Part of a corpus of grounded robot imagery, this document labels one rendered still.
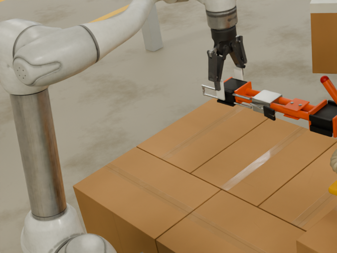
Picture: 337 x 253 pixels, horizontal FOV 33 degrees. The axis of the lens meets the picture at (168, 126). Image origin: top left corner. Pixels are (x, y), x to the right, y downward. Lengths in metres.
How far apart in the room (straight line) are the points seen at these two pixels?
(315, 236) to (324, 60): 1.63
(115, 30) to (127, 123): 2.86
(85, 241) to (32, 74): 0.49
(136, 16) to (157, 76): 3.36
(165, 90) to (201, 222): 2.33
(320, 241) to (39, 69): 0.90
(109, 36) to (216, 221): 1.20
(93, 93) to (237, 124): 2.05
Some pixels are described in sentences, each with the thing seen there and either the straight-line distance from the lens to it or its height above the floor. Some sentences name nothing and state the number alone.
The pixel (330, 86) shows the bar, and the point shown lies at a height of 1.36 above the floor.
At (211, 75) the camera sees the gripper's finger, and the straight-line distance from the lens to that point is 1.75.
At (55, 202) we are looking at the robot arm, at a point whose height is 1.17.
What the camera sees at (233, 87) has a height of 1.27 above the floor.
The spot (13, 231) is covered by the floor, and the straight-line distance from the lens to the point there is 3.56.
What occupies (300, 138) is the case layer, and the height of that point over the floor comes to 0.54.
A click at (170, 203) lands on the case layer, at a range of 2.53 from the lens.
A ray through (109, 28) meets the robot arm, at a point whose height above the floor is 1.62.
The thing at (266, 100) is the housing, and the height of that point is 1.26.
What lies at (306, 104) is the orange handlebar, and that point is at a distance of 1.69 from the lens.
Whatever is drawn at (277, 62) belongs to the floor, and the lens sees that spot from 4.79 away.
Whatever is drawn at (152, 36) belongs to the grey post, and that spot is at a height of 0.14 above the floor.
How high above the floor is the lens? 2.12
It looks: 31 degrees down
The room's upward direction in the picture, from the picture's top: 11 degrees counter-clockwise
